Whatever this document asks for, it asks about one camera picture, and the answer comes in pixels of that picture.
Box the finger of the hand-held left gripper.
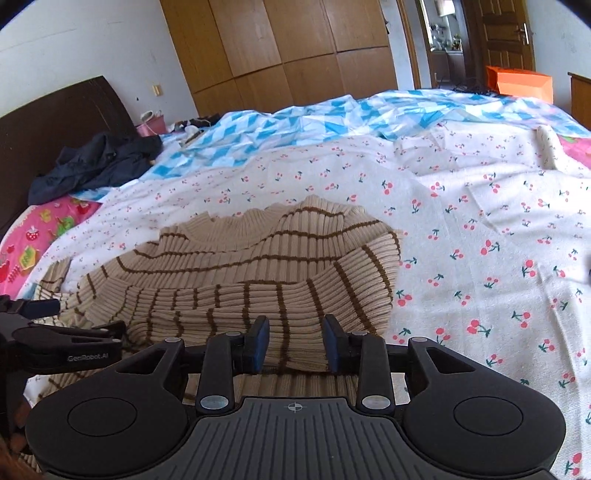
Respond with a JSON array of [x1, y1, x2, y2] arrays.
[[10, 320, 127, 376], [0, 295, 62, 320]]

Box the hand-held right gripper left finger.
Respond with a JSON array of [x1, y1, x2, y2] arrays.
[[113, 316, 271, 415]]

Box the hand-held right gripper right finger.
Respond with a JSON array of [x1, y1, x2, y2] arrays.
[[322, 315, 477, 412]]

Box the beige striped knitted sweater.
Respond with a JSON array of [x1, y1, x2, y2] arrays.
[[25, 195, 403, 404]]

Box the person's left hand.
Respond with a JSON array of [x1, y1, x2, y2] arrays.
[[0, 396, 37, 480]]

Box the pink floral pillow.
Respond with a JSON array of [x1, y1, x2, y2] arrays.
[[0, 131, 591, 303]]

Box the dark navy jacket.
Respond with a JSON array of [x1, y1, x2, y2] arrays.
[[28, 131, 163, 206]]

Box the white cherry print bedsheet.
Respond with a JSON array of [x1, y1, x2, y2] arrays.
[[23, 117, 591, 480]]

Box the dark wooden headboard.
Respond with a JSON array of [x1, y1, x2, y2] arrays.
[[0, 76, 139, 241]]

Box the pink bag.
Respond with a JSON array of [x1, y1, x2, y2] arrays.
[[135, 110, 167, 138]]

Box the blue diamond pattern quilt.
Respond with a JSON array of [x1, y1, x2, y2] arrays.
[[74, 88, 591, 204]]

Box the black and white object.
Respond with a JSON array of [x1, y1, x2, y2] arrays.
[[173, 114, 222, 136]]

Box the cream cloth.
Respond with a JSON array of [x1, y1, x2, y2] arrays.
[[534, 124, 567, 172]]

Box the wooden wardrobe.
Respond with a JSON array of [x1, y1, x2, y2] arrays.
[[159, 0, 400, 118]]

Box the kitchen counter with bottles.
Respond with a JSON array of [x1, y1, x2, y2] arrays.
[[429, 18, 464, 54]]

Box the orange box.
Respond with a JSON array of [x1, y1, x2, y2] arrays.
[[485, 65, 554, 103]]

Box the wooden headboard shelf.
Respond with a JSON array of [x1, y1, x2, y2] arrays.
[[567, 71, 591, 130]]

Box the wooden door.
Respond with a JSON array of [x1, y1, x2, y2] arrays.
[[473, 0, 536, 88]]

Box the black cables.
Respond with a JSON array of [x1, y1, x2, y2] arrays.
[[434, 78, 497, 96]]

